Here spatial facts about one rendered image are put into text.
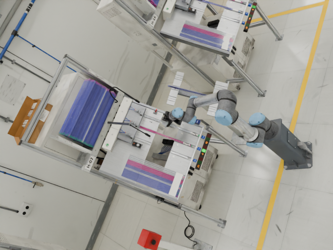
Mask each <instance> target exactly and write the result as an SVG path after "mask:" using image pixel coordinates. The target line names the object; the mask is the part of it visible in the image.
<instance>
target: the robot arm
mask: <svg viewBox="0 0 333 250"><path fill-rule="evenodd" d="M217 103H218V107H217V110H216V112H215V120H216V121H217V122H218V123H219V124H222V125H225V126H228V125H231V126H232V127H233V128H234V129H236V130H237V131H238V132H239V133H241V134H242V135H243V136H244V139H245V140H246V141H247V142H246V145H247V146H249V147H253V148H261V147H262V146H263V142H264V139H272V138H274V137H275V136H276V135H277V133H278V130H279V127H278V125H277V124H276V123H275V122H273V121H270V120H269V119H268V118H267V117H265V115H263V114H262V113H254V114H253V115H251V117H250V118H249V124H250V125H249V124H248V123H247V122H246V121H244V120H243V119H242V118H241V117H240V116H239V113H238V111H237V110H236V109H235V107H236V104H237V97H236V95H235V94H234V93H233V92H232V91H230V90H227V89H222V90H219V91H218V92H217V93H213V94H209V95H205V96H202V97H197V96H191V97H190V99H189V101H188V105H187V108H186V111H183V110H182V109H181V108H175V109H173V110H172V111H171V112H168V111H166V112H165V116H164V117H163V119H162V120H163V121H166V122H165V123H162V124H163V125H164V126H165V127H169V126H170V124H171V123H172V122H175V123H176V124H178V125H181V123H182V121H183V122H186V123H188V124H191V125H193V124H195V122H196V119H197V117H196V116H195V112H196V109H197V108H198V107H203V106H208V105H212V104H217Z"/></svg>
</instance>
